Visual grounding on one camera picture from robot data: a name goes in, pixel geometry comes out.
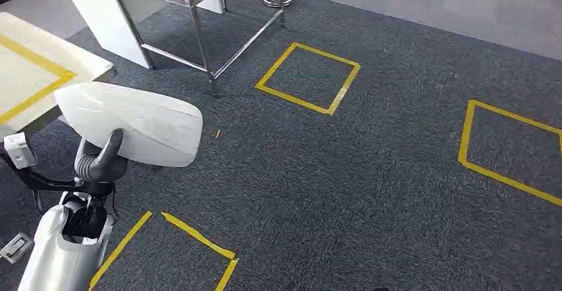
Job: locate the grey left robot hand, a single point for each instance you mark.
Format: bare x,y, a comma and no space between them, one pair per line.
107,161

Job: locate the white padded parcel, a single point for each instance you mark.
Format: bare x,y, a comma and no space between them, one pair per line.
149,122

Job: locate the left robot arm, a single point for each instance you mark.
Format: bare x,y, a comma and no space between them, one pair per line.
61,254

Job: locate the steel table with tape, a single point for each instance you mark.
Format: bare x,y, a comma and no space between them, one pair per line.
26,78

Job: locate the yellow floor tape square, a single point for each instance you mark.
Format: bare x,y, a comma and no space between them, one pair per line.
197,236
466,133
292,100

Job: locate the grey floor socket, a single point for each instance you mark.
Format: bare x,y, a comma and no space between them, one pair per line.
16,247

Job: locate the yellow table tape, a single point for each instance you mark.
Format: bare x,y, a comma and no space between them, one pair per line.
35,57

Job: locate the white pillar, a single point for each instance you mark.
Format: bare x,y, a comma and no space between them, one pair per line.
96,21

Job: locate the black camera bracket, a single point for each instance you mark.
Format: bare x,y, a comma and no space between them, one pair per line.
39,181

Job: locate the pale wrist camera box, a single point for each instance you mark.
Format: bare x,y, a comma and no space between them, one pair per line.
18,150

